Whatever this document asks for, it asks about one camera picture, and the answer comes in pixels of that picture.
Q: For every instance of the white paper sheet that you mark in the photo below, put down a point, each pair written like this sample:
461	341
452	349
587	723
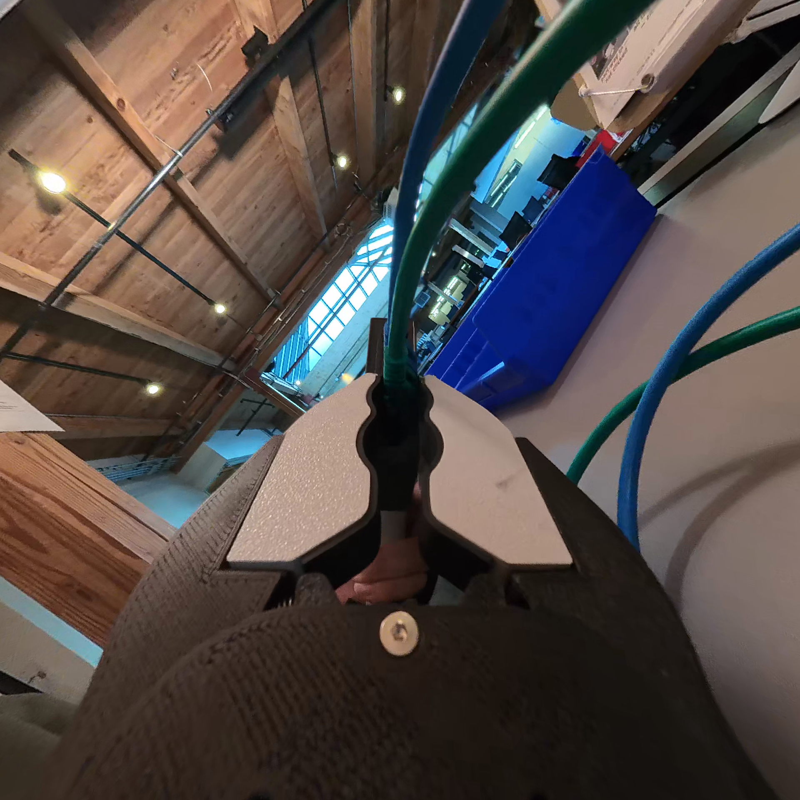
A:
25	412

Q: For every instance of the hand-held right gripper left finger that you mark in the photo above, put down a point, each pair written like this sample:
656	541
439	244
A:
306	487

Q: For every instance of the blue plastic bin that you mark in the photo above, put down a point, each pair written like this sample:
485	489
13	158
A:
562	269

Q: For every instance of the person's left hand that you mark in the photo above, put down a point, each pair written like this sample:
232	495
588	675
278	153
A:
387	569

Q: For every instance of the metal ceiling pipe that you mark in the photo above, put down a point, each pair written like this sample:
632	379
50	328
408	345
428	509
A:
169	162

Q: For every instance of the ceiling spotlights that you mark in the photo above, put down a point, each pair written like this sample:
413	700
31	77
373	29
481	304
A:
53	181

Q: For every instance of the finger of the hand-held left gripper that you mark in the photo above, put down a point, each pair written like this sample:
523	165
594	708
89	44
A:
395	525

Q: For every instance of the black network switch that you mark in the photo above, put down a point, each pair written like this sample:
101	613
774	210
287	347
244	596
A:
397	450

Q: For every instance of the wooden post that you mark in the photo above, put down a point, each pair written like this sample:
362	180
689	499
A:
75	519

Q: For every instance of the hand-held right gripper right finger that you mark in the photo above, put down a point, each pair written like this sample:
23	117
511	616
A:
494	494

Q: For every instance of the person's olive clothing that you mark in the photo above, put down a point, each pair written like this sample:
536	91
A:
25	737

